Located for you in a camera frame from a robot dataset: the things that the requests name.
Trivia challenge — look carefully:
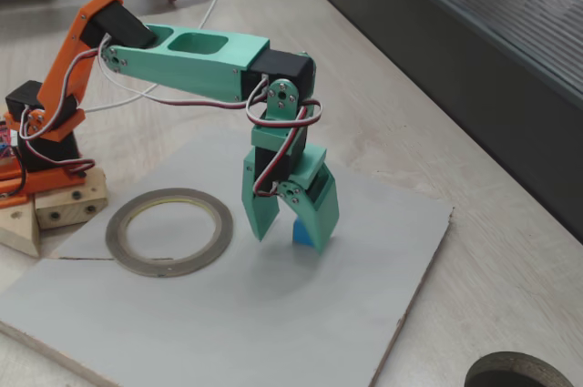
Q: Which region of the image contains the long wooden base plank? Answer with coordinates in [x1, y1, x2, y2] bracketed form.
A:
[0, 199, 42, 259]

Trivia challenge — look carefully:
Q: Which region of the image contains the grey tape ring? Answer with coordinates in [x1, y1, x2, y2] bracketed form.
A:
[105, 187, 235, 279]

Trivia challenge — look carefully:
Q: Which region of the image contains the blue cube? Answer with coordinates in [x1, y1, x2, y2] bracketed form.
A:
[291, 218, 316, 250]

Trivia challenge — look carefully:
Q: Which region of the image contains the frosted desk partition panel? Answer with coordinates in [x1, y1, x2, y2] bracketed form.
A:
[275, 0, 583, 245]

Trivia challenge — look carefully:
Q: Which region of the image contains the orange controller board mount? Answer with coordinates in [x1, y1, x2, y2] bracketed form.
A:
[0, 167, 28, 209]

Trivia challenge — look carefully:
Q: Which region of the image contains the light wooden base block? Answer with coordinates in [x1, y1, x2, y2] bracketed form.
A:
[34, 167, 109, 230]

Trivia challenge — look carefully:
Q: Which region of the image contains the grey painted square board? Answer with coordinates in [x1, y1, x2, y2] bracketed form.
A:
[0, 126, 455, 387]

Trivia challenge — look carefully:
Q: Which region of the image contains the white usb cable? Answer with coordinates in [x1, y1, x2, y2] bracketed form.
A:
[83, 0, 242, 114]

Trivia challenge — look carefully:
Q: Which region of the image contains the red controller circuit board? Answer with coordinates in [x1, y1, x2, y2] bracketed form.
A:
[0, 120, 20, 163]

